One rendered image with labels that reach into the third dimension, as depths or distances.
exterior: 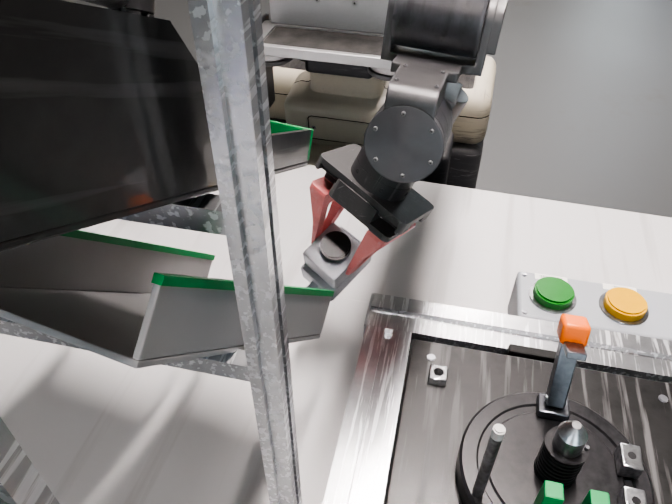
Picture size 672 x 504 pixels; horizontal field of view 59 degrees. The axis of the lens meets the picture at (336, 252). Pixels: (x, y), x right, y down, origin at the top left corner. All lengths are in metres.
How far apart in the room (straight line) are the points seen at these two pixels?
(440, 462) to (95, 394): 0.39
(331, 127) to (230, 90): 0.87
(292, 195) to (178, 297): 0.64
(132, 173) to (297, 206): 0.67
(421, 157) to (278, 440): 0.22
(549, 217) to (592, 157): 1.90
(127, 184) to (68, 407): 0.49
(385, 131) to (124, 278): 0.23
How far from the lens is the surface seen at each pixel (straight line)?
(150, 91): 0.24
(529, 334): 0.62
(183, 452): 0.64
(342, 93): 1.11
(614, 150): 2.91
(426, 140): 0.42
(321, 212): 0.55
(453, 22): 0.47
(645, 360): 0.63
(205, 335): 0.33
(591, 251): 0.89
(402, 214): 0.51
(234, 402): 0.66
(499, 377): 0.56
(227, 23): 0.23
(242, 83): 0.24
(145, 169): 0.24
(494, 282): 0.80
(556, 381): 0.50
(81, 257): 0.44
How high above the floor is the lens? 1.40
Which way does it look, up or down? 42 degrees down
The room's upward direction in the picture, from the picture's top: straight up
